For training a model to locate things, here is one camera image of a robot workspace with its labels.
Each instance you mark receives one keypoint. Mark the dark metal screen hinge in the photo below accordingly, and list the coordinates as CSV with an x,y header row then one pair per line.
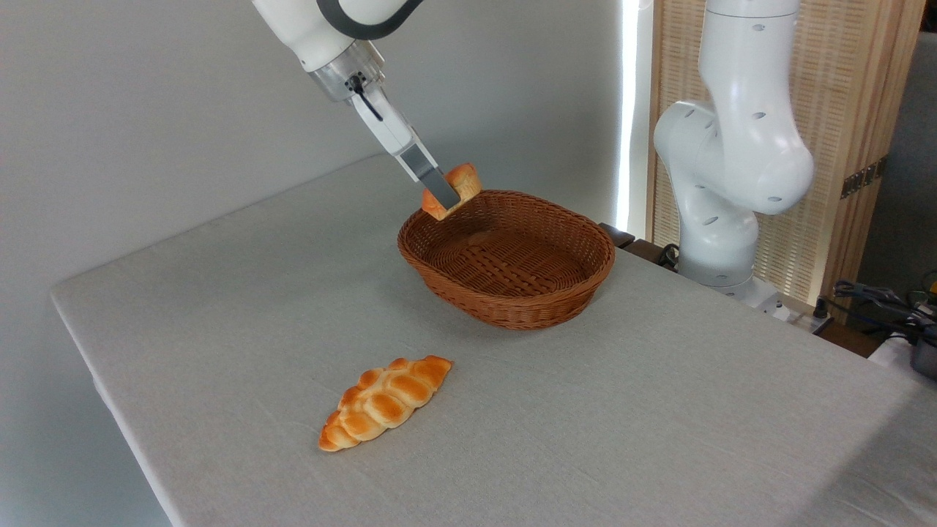
x,y
864,178

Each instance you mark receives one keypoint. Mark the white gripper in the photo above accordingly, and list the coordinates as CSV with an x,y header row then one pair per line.
x,y
388,128

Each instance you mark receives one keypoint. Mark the brown wicker basket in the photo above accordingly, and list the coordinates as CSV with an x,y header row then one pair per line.
x,y
505,293

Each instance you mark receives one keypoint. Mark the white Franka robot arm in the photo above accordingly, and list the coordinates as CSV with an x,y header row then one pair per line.
x,y
739,146

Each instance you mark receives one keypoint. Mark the grey tablecloth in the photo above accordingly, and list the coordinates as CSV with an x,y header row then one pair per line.
x,y
585,424

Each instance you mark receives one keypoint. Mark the muffin-shaped orange bread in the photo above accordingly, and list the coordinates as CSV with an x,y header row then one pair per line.
x,y
466,181

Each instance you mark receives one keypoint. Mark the wooden slatted screen panel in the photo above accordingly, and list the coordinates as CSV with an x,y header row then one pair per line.
x,y
849,73

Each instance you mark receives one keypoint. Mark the grey metal object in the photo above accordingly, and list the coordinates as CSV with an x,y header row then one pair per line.
x,y
926,359

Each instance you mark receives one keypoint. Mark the braided golden bread loaf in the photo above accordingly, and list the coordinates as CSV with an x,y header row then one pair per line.
x,y
384,402

